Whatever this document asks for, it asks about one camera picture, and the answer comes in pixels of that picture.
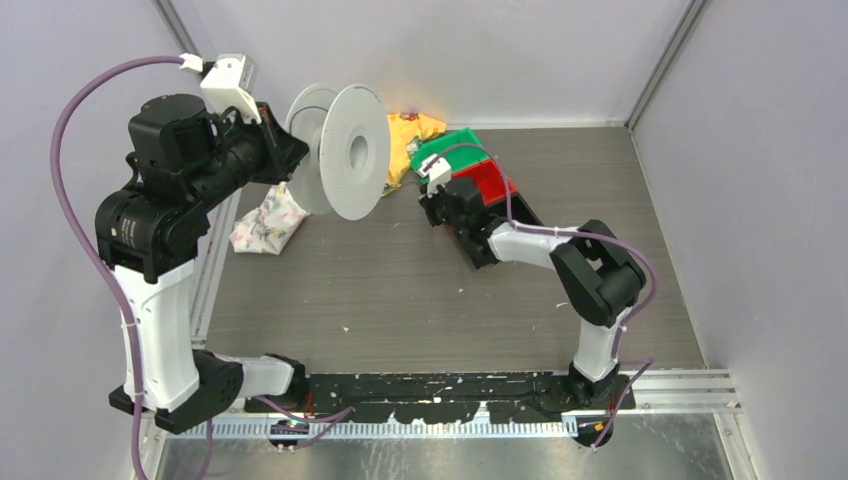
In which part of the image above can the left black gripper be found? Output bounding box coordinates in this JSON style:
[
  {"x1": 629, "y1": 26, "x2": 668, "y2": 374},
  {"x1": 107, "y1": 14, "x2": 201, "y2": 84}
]
[{"x1": 188, "y1": 100, "x2": 308, "y2": 213}]

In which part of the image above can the grey plastic cable spool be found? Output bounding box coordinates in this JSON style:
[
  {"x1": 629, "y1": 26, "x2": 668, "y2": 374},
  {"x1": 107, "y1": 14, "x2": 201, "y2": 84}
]
[{"x1": 285, "y1": 84, "x2": 391, "y2": 221}]

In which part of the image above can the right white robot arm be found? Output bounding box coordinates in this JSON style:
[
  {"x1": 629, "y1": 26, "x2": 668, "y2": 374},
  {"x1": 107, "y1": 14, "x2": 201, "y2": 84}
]
[{"x1": 419, "y1": 177, "x2": 647, "y2": 411}]

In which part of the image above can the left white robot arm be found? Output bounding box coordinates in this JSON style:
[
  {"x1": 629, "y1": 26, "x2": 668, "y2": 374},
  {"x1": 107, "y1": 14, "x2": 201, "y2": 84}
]
[{"x1": 95, "y1": 94, "x2": 308, "y2": 434}]

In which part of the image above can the red plastic bin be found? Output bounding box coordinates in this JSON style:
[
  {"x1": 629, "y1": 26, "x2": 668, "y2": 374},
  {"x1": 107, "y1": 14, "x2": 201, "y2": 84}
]
[{"x1": 445, "y1": 158, "x2": 517, "y2": 209}]

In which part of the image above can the green plastic bin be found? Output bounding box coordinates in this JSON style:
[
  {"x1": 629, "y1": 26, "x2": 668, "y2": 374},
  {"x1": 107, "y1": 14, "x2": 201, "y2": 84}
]
[{"x1": 409, "y1": 127, "x2": 494, "y2": 183}]

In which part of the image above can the black plastic bin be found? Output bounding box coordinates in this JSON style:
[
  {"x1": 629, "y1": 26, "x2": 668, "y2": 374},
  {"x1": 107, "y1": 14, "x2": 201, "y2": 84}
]
[{"x1": 455, "y1": 195, "x2": 547, "y2": 271}]

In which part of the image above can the white patterned cloth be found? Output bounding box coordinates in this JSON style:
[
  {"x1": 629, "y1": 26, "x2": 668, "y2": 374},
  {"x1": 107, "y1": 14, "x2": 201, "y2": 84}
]
[{"x1": 229, "y1": 182, "x2": 309, "y2": 255}]

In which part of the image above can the yellow patterned cloth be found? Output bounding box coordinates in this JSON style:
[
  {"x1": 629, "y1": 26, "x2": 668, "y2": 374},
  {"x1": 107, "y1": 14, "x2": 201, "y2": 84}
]
[{"x1": 382, "y1": 112, "x2": 447, "y2": 196}]

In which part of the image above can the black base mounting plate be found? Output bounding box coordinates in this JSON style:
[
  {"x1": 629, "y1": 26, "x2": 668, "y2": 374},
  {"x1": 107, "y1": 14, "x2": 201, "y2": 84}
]
[{"x1": 245, "y1": 372, "x2": 635, "y2": 425}]

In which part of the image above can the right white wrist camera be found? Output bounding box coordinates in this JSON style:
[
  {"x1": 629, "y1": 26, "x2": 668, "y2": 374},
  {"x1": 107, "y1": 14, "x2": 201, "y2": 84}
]
[{"x1": 416, "y1": 154, "x2": 452, "y2": 197}]

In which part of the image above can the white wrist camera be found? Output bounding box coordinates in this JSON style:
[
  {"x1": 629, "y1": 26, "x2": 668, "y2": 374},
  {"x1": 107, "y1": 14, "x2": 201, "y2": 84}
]
[
  {"x1": 416, "y1": 154, "x2": 452, "y2": 197},
  {"x1": 179, "y1": 53, "x2": 261, "y2": 124}
]

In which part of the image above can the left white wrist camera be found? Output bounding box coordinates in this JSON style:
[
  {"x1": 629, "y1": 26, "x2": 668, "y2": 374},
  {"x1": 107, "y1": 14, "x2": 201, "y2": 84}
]
[{"x1": 179, "y1": 53, "x2": 261, "y2": 124}]

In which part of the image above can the white slotted cable duct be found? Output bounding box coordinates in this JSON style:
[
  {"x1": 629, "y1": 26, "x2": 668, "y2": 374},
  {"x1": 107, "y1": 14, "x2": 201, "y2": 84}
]
[{"x1": 165, "y1": 415, "x2": 579, "y2": 441}]

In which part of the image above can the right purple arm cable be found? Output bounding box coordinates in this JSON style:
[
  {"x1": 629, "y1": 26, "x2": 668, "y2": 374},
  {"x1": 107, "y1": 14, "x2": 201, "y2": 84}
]
[{"x1": 423, "y1": 142, "x2": 660, "y2": 366}]

